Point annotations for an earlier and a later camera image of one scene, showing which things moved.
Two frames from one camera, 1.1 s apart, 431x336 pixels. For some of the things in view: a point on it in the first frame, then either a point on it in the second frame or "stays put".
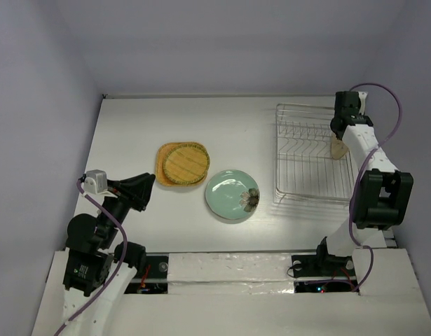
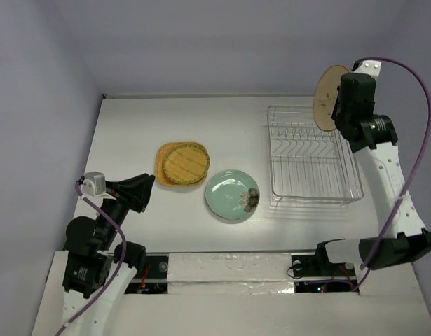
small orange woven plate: (186, 164) stays put
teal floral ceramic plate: (232, 194) stays put
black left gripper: (135, 190) stays put
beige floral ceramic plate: (338, 149) → (325, 95)
